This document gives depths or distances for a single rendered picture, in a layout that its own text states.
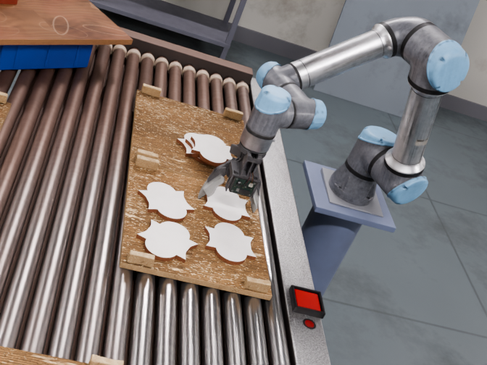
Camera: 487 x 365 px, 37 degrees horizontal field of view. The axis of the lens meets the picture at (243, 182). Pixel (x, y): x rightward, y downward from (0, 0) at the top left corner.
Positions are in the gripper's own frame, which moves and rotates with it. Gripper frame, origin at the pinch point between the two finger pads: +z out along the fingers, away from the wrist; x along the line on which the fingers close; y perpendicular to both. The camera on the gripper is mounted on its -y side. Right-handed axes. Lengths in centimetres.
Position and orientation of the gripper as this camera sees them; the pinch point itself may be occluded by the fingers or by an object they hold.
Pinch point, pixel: (225, 204)
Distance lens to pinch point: 187.5
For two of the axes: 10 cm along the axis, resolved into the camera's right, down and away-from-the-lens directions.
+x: 9.4, 2.5, 2.5
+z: -3.5, 7.8, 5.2
